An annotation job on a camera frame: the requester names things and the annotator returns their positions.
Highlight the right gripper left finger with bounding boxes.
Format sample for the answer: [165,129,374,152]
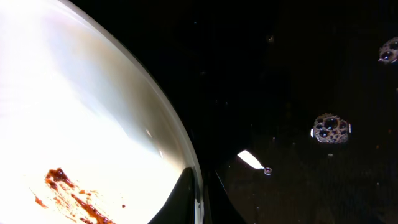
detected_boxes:
[149,167,195,224]

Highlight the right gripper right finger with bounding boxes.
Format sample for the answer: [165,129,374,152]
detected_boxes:
[205,170,246,224]

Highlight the light blue plate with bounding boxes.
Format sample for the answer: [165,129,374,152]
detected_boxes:
[1,0,205,223]

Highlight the round black tray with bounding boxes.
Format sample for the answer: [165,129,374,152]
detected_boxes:
[76,0,397,223]

